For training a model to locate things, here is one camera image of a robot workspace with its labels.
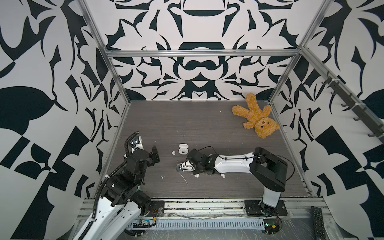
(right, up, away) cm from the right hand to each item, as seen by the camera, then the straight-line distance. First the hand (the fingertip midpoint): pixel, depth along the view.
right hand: (190, 159), depth 89 cm
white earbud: (+4, -8, -5) cm, 10 cm away
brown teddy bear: (+47, +18, +8) cm, 51 cm away
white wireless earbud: (-11, +3, +3) cm, 11 cm away
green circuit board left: (-22, -27, -16) cm, 38 cm away
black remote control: (+58, -27, -21) cm, 68 cm away
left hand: (-21, +11, -18) cm, 30 cm away
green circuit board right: (+38, -27, -17) cm, 50 cm away
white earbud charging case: (-4, +4, +5) cm, 8 cm away
